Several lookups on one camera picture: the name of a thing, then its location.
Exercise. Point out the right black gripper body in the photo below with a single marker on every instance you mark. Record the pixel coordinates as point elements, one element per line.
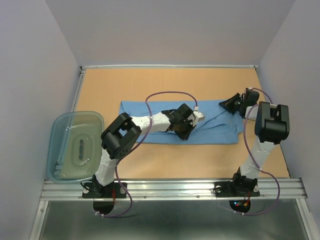
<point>242,101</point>

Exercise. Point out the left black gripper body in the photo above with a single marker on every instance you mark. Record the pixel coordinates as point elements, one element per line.
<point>185,128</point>

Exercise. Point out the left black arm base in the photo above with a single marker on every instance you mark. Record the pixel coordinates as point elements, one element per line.
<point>111,191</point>

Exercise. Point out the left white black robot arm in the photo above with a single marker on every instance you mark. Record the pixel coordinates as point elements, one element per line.
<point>121,135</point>

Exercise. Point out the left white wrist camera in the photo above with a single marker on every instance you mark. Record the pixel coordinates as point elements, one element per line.
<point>196,116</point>

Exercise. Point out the aluminium front rail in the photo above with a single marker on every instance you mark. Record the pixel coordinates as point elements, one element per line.
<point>165,190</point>

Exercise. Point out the light blue long sleeve shirt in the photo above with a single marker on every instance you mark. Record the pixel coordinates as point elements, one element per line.
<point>219,127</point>

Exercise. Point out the clear blue plastic bin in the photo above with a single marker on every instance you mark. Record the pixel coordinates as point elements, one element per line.
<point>75,150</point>

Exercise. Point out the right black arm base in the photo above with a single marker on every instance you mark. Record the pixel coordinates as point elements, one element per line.
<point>225,189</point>

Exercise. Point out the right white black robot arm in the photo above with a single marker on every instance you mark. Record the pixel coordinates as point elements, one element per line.
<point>272,126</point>

